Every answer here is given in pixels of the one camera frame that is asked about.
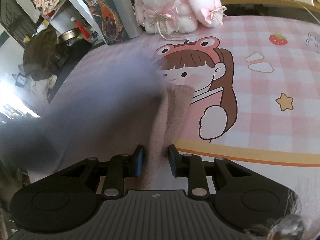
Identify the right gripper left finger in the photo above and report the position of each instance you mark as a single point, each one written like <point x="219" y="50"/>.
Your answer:
<point x="120" y="167"/>

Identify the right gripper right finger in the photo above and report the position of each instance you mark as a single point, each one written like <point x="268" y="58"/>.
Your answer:
<point x="189" y="166"/>

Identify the purple and pink knit sweater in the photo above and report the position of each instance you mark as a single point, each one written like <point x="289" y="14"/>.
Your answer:
<point x="115" y="110"/>

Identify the pink checkered cartoon tablecloth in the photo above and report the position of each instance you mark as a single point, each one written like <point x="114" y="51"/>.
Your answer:
<point x="256" y="100"/>

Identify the olive brown jacket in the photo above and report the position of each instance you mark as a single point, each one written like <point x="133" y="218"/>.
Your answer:
<point x="43" y="55"/>

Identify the red bottle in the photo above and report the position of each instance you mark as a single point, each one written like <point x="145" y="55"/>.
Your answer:
<point x="81" y="28"/>

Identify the metal bowl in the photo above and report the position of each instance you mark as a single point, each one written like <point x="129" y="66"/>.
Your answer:
<point x="70" y="34"/>

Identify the pink white plush bunny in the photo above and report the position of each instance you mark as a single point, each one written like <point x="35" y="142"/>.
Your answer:
<point x="165" y="17"/>

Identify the dark illustrated book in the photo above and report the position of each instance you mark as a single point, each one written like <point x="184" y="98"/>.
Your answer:
<point x="116" y="20"/>

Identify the wooden shelf board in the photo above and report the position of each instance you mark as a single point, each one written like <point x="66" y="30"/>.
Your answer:
<point x="287" y="3"/>

